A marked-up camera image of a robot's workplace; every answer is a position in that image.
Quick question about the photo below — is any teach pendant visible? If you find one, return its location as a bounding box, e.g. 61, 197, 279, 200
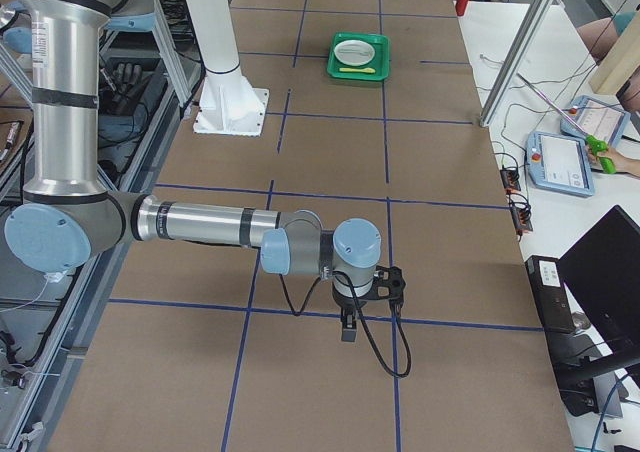
526, 131, 595, 197
566, 95, 630, 147

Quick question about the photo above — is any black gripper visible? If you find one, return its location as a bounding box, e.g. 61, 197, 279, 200
340, 302, 358, 343

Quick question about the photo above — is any teach pendant near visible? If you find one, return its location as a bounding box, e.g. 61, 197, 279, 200
526, 131, 595, 197

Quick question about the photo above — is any aluminium frame post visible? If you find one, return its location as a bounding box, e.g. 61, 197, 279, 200
479, 0, 554, 127

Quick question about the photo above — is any white round plate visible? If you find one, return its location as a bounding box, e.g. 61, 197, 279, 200
333, 39, 376, 67

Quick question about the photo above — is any black computer box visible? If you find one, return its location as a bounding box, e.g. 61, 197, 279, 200
525, 255, 581, 335

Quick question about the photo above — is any white pedestal column with base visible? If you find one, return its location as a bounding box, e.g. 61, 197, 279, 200
186, 0, 269, 137

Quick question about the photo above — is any teach pendant far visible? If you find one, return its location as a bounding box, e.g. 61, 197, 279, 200
566, 95, 630, 147

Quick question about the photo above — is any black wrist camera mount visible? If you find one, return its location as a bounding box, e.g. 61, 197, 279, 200
361, 265, 406, 308

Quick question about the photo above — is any reacher grabber tool green handle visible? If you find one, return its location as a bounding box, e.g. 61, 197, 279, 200
516, 72, 617, 174

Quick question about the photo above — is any yellow plastic spoon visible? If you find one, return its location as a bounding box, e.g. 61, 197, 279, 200
339, 67, 376, 74

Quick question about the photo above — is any black monitor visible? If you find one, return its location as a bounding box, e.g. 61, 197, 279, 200
559, 205, 639, 351

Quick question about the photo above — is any green plastic tray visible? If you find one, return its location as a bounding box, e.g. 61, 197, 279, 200
326, 32, 390, 82

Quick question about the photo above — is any pale green plastic fork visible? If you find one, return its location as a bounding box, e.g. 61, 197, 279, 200
336, 48, 370, 56

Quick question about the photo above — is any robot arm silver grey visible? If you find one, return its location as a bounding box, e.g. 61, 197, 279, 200
4, 0, 381, 341

